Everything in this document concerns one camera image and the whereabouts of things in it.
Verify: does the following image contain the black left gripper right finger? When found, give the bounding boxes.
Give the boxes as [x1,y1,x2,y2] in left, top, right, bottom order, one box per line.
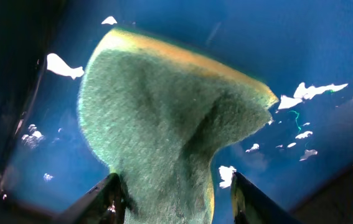
[230,172,301,224]

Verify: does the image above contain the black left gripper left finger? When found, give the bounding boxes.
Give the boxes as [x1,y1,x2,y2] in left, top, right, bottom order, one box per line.
[53,173,126,224]

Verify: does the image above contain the green scrubbing sponge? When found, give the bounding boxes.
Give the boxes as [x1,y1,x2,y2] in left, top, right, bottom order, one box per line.
[77,28,278,223]

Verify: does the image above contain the blue tray with water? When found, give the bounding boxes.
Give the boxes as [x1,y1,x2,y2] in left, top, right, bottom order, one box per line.
[0,1,353,223]

